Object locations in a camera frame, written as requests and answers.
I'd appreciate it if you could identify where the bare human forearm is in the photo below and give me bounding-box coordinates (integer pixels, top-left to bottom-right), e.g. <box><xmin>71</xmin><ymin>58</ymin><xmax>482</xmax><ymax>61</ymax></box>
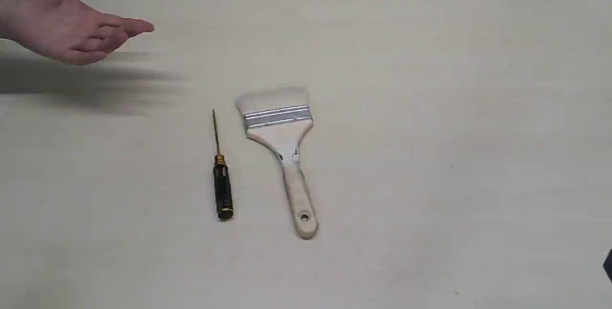
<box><xmin>0</xmin><ymin>0</ymin><xmax>20</xmax><ymax>40</ymax></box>

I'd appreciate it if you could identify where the wooden paint brush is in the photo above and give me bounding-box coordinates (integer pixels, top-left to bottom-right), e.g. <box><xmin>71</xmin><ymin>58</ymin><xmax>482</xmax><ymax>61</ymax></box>
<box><xmin>236</xmin><ymin>87</ymin><xmax>318</xmax><ymax>241</ymax></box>

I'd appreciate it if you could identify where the open bare human hand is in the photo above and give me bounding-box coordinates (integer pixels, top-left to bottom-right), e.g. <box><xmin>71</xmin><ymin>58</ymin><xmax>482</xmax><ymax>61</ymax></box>
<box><xmin>11</xmin><ymin>0</ymin><xmax>155</xmax><ymax>66</ymax></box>

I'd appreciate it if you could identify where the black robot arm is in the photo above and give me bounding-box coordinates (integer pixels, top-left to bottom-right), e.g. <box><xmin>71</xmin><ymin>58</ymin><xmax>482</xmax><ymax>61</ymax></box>
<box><xmin>602</xmin><ymin>249</ymin><xmax>612</xmax><ymax>282</ymax></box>

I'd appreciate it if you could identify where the black gold-trimmed screwdriver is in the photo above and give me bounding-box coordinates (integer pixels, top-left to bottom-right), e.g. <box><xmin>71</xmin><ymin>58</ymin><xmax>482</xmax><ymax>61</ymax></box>
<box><xmin>212</xmin><ymin>109</ymin><xmax>234</xmax><ymax>221</ymax></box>

